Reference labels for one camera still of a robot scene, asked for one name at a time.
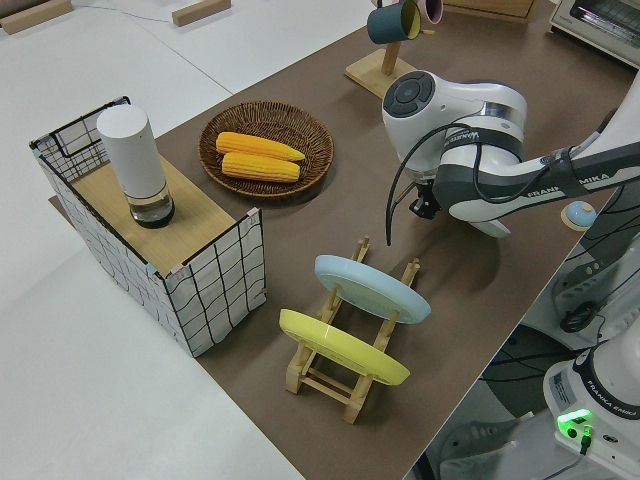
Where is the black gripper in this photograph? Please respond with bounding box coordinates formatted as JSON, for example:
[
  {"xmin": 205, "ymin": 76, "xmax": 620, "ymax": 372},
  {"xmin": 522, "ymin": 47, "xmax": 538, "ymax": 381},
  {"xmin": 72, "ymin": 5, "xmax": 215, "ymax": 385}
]
[{"xmin": 408, "ymin": 179, "xmax": 444, "ymax": 221}]

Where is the light blue plate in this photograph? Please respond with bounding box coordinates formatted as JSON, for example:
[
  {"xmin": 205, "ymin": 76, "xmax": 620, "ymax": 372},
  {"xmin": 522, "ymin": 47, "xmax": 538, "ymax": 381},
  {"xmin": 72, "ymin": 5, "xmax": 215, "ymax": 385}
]
[{"xmin": 314, "ymin": 254, "xmax": 432, "ymax": 326}]

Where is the yellow plate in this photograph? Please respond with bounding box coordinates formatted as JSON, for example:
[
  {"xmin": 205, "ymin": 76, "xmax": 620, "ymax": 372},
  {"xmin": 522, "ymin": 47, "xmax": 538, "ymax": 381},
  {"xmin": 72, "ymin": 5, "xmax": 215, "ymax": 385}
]
[{"xmin": 278, "ymin": 308, "xmax": 412, "ymax": 386}]

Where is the wooden plate rack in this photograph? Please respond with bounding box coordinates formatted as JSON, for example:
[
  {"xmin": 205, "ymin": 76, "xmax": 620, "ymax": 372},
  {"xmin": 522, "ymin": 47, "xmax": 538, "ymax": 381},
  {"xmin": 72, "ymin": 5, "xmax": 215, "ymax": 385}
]
[{"xmin": 284, "ymin": 235, "xmax": 421, "ymax": 425}]

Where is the brown wicker basket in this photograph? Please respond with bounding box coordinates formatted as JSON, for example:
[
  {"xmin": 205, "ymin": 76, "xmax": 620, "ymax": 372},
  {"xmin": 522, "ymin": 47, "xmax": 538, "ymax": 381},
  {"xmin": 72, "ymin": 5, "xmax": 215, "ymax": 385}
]
[{"xmin": 198, "ymin": 101, "xmax": 335, "ymax": 202}]

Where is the wooden mug tree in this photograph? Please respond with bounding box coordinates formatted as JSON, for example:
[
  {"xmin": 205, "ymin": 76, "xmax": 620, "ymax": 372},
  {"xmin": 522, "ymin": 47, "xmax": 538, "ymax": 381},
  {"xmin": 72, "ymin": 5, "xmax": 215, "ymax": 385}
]
[{"xmin": 343, "ymin": 0, "xmax": 436, "ymax": 101}]

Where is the blue service bell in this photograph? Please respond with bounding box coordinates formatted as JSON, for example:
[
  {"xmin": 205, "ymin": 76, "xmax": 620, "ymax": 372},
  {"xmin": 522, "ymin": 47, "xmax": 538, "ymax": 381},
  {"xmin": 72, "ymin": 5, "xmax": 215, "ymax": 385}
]
[{"xmin": 559, "ymin": 200, "xmax": 596, "ymax": 231}]

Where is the yellow corn cob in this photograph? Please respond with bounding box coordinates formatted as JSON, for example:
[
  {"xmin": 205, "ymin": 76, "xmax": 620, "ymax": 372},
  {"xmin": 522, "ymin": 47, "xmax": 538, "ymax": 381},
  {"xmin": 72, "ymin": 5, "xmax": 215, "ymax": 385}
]
[
  {"xmin": 215, "ymin": 131, "xmax": 306, "ymax": 162},
  {"xmin": 220, "ymin": 152, "xmax": 301, "ymax": 183}
]

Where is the dark teal mug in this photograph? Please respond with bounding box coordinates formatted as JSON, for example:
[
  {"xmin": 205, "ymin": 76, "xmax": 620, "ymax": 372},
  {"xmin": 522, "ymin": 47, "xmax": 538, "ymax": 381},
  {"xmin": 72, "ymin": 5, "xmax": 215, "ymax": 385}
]
[{"xmin": 367, "ymin": 0, "xmax": 422, "ymax": 44}]

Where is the white toaster oven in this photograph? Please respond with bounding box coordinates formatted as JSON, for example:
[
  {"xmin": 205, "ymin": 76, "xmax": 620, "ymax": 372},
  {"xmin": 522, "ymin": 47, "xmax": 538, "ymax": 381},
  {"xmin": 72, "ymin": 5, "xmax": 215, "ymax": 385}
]
[{"xmin": 546, "ymin": 0, "xmax": 640, "ymax": 69}]

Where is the white cylindrical bottle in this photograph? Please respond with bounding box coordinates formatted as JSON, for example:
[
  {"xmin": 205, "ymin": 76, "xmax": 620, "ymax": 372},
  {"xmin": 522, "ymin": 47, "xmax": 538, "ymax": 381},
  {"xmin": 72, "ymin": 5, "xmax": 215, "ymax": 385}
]
[{"xmin": 96, "ymin": 104, "xmax": 176, "ymax": 230}]

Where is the wooden block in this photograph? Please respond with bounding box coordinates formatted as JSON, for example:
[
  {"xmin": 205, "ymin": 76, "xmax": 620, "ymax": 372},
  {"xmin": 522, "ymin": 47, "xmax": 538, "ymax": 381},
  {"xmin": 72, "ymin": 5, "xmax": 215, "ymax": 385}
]
[
  {"xmin": 0, "ymin": 0, "xmax": 71, "ymax": 35},
  {"xmin": 171, "ymin": 0, "xmax": 232, "ymax": 26}
]

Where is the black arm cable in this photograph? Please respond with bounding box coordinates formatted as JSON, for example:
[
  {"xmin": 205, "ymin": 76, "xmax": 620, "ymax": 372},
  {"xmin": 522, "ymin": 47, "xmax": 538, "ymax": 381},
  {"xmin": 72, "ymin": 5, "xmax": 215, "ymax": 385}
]
[{"xmin": 383, "ymin": 122, "xmax": 601, "ymax": 247}]

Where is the coiled black cable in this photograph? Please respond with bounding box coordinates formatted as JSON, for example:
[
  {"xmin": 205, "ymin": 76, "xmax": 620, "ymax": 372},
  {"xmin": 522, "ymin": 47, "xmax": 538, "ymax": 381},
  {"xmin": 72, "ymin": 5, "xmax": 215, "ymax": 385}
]
[{"xmin": 559, "ymin": 299, "xmax": 609, "ymax": 334}]

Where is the wire grid wooden shelf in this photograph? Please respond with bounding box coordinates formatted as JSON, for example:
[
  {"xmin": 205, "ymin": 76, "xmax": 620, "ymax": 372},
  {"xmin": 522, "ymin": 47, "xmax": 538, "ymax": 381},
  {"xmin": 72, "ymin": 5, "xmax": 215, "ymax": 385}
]
[{"xmin": 28, "ymin": 94, "xmax": 265, "ymax": 359}]

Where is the thin blue wire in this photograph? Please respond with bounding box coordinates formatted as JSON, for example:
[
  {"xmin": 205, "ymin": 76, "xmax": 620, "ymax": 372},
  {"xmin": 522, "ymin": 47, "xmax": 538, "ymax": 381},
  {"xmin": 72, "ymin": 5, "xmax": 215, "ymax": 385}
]
[{"xmin": 74, "ymin": 0, "xmax": 174, "ymax": 24}]

